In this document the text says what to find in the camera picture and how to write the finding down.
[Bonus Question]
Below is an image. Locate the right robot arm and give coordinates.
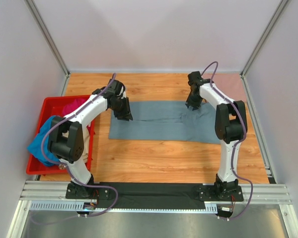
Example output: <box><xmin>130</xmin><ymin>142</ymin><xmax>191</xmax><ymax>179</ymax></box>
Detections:
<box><xmin>186</xmin><ymin>71</ymin><xmax>247</xmax><ymax>201</ymax></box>

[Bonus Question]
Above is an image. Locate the magenta t shirt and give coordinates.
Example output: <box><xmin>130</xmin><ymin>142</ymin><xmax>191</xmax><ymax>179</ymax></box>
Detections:
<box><xmin>61</xmin><ymin>98</ymin><xmax>87</xmax><ymax>117</ymax></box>

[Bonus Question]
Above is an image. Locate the right aluminium frame post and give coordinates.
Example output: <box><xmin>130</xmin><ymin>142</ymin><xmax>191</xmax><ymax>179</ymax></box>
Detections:
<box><xmin>240</xmin><ymin>0</ymin><xmax>291</xmax><ymax>76</ymax></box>

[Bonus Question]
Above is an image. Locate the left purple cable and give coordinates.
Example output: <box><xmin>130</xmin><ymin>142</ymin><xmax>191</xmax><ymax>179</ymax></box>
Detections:
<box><xmin>29</xmin><ymin>72</ymin><xmax>119</xmax><ymax>226</ymax></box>

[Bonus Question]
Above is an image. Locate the bright blue t shirt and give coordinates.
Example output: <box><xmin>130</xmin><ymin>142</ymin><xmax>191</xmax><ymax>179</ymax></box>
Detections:
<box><xmin>27</xmin><ymin>116</ymin><xmax>59</xmax><ymax>167</ymax></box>

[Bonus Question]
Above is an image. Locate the beige t shirt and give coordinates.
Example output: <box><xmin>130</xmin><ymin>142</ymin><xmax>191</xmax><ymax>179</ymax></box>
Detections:
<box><xmin>58</xmin><ymin>127</ymin><xmax>90</xmax><ymax>170</ymax></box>

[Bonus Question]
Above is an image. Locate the red plastic bin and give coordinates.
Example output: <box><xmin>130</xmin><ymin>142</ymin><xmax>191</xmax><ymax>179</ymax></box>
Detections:
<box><xmin>26</xmin><ymin>95</ymin><xmax>89</xmax><ymax>176</ymax></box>

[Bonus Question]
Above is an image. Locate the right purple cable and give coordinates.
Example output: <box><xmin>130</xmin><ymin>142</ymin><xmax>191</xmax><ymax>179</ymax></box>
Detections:
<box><xmin>201</xmin><ymin>61</ymin><xmax>253</xmax><ymax>221</ymax></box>

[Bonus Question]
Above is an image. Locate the left aluminium frame post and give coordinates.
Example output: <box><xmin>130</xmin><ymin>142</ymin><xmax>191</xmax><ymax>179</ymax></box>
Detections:
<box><xmin>24</xmin><ymin>0</ymin><xmax>71</xmax><ymax>75</ymax></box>

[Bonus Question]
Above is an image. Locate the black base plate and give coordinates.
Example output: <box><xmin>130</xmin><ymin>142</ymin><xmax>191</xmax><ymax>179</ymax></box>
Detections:
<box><xmin>66</xmin><ymin>182</ymin><xmax>244</xmax><ymax>206</ymax></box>

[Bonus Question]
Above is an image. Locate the purple cable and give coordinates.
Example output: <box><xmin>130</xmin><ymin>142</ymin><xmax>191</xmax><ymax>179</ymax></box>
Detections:
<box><xmin>29</xmin><ymin>72</ymin><xmax>119</xmax><ymax>226</ymax></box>
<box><xmin>201</xmin><ymin>61</ymin><xmax>253</xmax><ymax>221</ymax></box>

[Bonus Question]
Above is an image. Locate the grey blue t shirt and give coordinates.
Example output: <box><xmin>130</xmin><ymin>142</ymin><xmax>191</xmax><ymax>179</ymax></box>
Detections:
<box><xmin>108</xmin><ymin>101</ymin><xmax>220</xmax><ymax>144</ymax></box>

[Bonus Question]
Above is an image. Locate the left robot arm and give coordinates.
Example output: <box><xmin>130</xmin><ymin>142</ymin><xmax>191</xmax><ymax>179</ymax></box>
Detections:
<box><xmin>41</xmin><ymin>78</ymin><xmax>133</xmax><ymax>199</ymax></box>

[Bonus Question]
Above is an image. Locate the slotted cable duct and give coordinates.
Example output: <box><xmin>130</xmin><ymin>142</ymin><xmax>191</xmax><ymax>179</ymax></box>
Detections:
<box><xmin>29</xmin><ymin>201</ymin><xmax>218</xmax><ymax>214</ymax></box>

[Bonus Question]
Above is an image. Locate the aluminium frame post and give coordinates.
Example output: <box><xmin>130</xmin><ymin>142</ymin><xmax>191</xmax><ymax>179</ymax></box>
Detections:
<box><xmin>240</xmin><ymin>0</ymin><xmax>291</xmax><ymax>76</ymax></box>
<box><xmin>24</xmin><ymin>0</ymin><xmax>71</xmax><ymax>75</ymax></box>

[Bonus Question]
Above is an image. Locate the folded pink t shirt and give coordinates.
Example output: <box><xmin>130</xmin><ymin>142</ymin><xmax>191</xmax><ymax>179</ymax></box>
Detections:
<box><xmin>213</xmin><ymin>73</ymin><xmax>247</xmax><ymax>102</ymax></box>

